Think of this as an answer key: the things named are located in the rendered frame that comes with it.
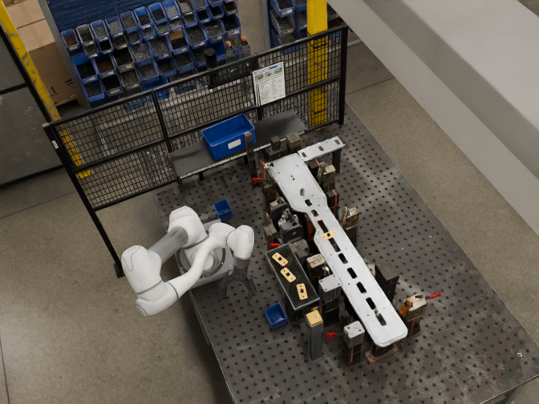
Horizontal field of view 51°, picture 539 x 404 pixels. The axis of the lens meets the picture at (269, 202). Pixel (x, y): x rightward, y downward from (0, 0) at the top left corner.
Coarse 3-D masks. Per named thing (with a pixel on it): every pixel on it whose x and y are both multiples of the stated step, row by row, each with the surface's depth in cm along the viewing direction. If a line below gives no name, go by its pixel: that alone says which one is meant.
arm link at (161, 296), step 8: (152, 288) 258; (160, 288) 261; (168, 288) 265; (144, 296) 258; (152, 296) 259; (160, 296) 261; (168, 296) 264; (176, 296) 267; (136, 304) 259; (144, 304) 258; (152, 304) 259; (160, 304) 261; (168, 304) 264; (144, 312) 258; (152, 312) 260
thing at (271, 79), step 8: (272, 64) 350; (280, 64) 353; (256, 72) 350; (264, 72) 352; (272, 72) 355; (280, 72) 358; (256, 80) 354; (264, 80) 357; (272, 80) 360; (280, 80) 363; (264, 88) 362; (272, 88) 365; (280, 88) 368; (256, 96) 364; (264, 96) 367; (272, 96) 370; (280, 96) 373; (256, 104) 369; (264, 104) 372
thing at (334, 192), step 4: (328, 192) 345; (332, 192) 344; (336, 192) 344; (328, 196) 344; (332, 196) 344; (336, 196) 345; (328, 200) 347; (332, 200) 347; (336, 200) 348; (328, 204) 350; (332, 204) 350; (336, 204) 351; (332, 208) 354; (336, 208) 356; (332, 212) 357; (336, 212) 359; (336, 216) 362
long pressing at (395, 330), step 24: (288, 168) 357; (288, 192) 346; (312, 192) 344; (312, 216) 333; (336, 240) 322; (336, 264) 313; (360, 264) 312; (360, 312) 294; (384, 312) 293; (384, 336) 285
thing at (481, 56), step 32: (384, 0) 67; (416, 0) 63; (448, 0) 63; (480, 0) 62; (512, 0) 62; (416, 32) 63; (448, 32) 59; (480, 32) 59; (512, 32) 58; (448, 64) 59; (480, 64) 56; (512, 64) 55; (480, 96) 56; (512, 96) 53; (512, 128) 53
